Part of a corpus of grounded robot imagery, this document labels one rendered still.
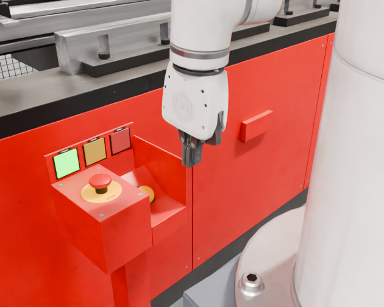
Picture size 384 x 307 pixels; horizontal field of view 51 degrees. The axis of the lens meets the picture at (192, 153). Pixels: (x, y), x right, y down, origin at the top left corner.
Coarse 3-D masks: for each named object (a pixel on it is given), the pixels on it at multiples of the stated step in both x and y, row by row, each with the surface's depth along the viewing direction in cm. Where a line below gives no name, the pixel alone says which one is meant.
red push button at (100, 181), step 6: (96, 174) 72; (102, 174) 72; (90, 180) 71; (96, 180) 70; (102, 180) 70; (108, 180) 71; (96, 186) 70; (102, 186) 70; (96, 192) 72; (102, 192) 72
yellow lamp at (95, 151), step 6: (102, 138) 79; (90, 144) 78; (96, 144) 79; (102, 144) 80; (90, 150) 78; (96, 150) 79; (102, 150) 80; (90, 156) 79; (96, 156) 80; (102, 156) 81; (90, 162) 79
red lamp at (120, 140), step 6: (120, 132) 82; (126, 132) 83; (114, 138) 82; (120, 138) 83; (126, 138) 84; (114, 144) 82; (120, 144) 83; (126, 144) 84; (114, 150) 83; (120, 150) 84
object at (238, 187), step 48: (288, 48) 140; (144, 96) 102; (240, 96) 130; (288, 96) 152; (0, 144) 80; (48, 144) 88; (240, 144) 140; (288, 144) 165; (0, 192) 84; (48, 192) 92; (192, 192) 131; (240, 192) 152; (288, 192) 182; (0, 240) 88; (48, 240) 97; (192, 240) 141; (240, 240) 166; (0, 288) 92; (48, 288) 102; (96, 288) 115
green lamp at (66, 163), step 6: (72, 150) 75; (60, 156) 74; (66, 156) 75; (72, 156) 76; (60, 162) 74; (66, 162) 75; (72, 162) 76; (60, 168) 75; (66, 168) 76; (72, 168) 76; (78, 168) 78; (60, 174) 75; (66, 174) 76
